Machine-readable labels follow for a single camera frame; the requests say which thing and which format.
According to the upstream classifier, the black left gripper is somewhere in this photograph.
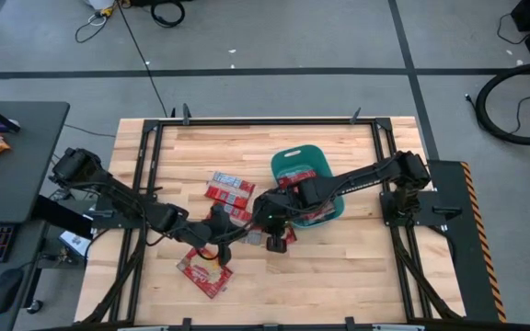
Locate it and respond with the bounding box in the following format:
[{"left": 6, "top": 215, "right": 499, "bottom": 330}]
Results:
[{"left": 198, "top": 204, "right": 265, "bottom": 268}]

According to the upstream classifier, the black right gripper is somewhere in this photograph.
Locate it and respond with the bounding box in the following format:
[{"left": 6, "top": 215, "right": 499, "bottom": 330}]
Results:
[{"left": 251, "top": 190, "right": 301, "bottom": 254}]

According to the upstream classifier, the black plate with hazard stripe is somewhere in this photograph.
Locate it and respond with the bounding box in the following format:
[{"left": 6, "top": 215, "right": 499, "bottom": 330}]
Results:
[{"left": 428, "top": 159, "right": 509, "bottom": 324}]

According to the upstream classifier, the black box under desk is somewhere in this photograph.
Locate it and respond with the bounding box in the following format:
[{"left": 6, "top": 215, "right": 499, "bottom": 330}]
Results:
[{"left": 31, "top": 194, "right": 95, "bottom": 240}]

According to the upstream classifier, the long black floor cable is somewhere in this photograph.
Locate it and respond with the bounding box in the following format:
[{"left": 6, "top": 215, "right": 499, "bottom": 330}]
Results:
[{"left": 116, "top": 0, "right": 170, "bottom": 119}]

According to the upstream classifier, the thin cable with white plug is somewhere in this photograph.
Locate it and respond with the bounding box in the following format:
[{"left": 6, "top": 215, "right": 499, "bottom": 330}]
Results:
[{"left": 74, "top": 8, "right": 112, "bottom": 45}]

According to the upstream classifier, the floor cable bundle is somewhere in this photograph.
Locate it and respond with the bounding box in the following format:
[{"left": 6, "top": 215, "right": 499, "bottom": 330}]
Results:
[{"left": 48, "top": 186, "right": 92, "bottom": 203}]

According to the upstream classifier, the thick black hose loop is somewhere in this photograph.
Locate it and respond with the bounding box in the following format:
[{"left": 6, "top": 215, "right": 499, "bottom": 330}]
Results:
[{"left": 474, "top": 61, "right": 530, "bottom": 147}]

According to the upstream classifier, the black computer mouse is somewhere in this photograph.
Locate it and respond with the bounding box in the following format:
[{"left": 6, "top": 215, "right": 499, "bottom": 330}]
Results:
[{"left": 0, "top": 267, "right": 25, "bottom": 316}]

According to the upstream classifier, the teal plastic basket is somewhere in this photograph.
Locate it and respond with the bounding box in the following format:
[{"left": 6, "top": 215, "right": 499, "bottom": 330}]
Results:
[{"left": 270, "top": 143, "right": 346, "bottom": 230}]

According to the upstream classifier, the white object on floor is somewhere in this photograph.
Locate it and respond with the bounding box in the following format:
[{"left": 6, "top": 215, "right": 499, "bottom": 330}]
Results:
[{"left": 83, "top": 0, "right": 119, "bottom": 11}]

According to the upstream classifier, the thin black floor cable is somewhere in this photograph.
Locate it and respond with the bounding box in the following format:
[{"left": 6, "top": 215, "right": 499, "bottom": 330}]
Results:
[{"left": 464, "top": 86, "right": 530, "bottom": 137}]

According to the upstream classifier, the white labelled box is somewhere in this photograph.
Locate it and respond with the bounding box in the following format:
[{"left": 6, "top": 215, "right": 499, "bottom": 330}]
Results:
[{"left": 58, "top": 229, "right": 92, "bottom": 257}]

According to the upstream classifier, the black desk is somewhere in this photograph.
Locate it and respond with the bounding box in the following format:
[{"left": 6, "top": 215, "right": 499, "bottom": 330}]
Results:
[{"left": 0, "top": 99, "right": 71, "bottom": 331}]

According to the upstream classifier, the coiled black cable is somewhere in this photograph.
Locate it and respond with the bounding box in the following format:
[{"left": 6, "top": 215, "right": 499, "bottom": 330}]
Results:
[{"left": 149, "top": 0, "right": 187, "bottom": 29}]

